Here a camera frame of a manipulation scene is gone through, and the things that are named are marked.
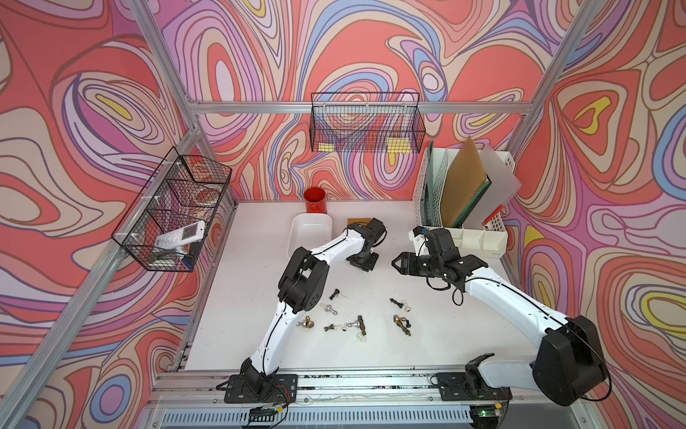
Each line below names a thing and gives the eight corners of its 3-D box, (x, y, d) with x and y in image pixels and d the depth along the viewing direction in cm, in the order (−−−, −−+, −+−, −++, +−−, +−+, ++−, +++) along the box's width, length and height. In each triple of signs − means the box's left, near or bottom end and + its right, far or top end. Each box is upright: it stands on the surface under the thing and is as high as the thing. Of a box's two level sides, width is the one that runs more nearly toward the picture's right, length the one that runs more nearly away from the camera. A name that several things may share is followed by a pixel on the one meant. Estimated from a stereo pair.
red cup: (305, 222, 116) (302, 203, 107) (308, 206, 122) (304, 187, 113) (325, 222, 116) (324, 203, 107) (326, 206, 122) (325, 187, 113)
